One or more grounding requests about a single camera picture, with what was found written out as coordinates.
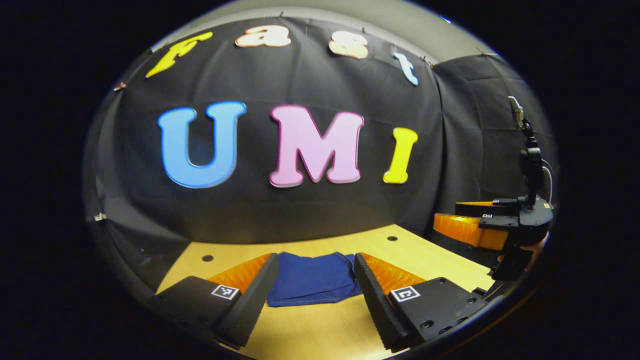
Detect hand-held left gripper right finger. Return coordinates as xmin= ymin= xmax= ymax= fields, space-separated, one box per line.
xmin=353 ymin=252 xmax=489 ymax=352

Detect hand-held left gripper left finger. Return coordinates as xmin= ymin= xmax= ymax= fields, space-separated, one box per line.
xmin=147 ymin=252 xmax=280 ymax=349

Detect blue jeans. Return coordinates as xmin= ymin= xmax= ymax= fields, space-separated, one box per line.
xmin=266 ymin=251 xmax=364 ymax=308

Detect black backdrop cloth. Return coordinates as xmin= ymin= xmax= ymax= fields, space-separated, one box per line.
xmin=82 ymin=15 xmax=560 ymax=296

